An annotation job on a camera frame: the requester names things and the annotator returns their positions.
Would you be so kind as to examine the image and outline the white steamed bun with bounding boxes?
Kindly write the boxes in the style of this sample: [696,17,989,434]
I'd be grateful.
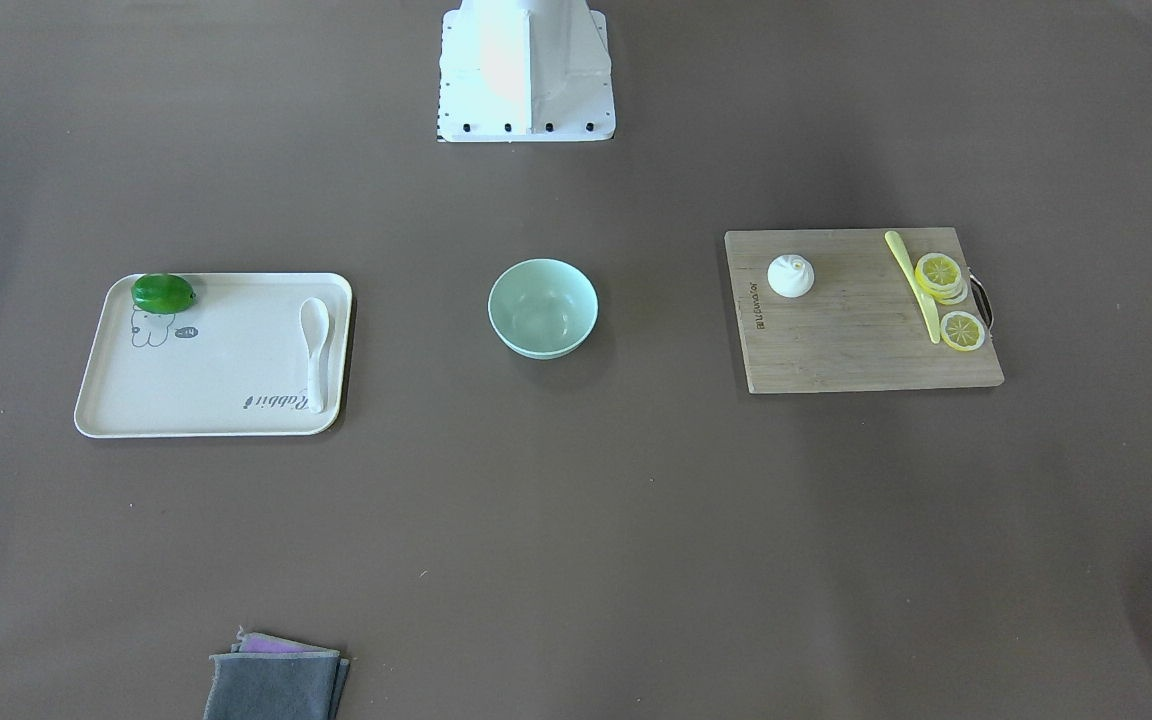
[765,253,817,300]

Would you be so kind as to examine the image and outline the white ceramic spoon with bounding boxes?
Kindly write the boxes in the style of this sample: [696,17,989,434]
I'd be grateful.
[300,297,332,414]

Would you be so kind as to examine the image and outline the mint green bowl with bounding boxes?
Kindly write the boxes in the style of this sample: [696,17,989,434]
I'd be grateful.
[486,258,600,361]

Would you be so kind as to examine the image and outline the wooden cutting board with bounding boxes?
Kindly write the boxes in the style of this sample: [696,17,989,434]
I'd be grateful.
[723,228,1005,395]

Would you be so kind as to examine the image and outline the yellow plastic knife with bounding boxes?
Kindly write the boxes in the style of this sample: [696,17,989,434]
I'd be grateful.
[884,232,942,344]

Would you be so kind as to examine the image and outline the cream rectangular serving tray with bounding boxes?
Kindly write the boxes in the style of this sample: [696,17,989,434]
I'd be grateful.
[73,272,353,439]

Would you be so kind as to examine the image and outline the stacked lemon slices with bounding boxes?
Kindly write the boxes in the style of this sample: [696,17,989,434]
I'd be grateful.
[914,252,969,306]

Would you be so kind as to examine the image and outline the single lemon slice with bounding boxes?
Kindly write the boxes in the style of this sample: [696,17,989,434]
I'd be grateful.
[940,311,990,353]

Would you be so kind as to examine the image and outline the grey folded cloth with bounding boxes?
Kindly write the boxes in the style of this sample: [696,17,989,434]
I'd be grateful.
[202,651,349,719]

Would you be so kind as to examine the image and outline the green pepper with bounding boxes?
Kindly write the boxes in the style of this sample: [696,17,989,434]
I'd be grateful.
[131,273,196,314]

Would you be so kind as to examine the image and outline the purple cloth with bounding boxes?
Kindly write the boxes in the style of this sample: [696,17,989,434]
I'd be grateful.
[230,629,340,657]

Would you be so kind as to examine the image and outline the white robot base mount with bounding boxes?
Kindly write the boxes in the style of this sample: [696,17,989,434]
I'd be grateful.
[435,1,617,143]

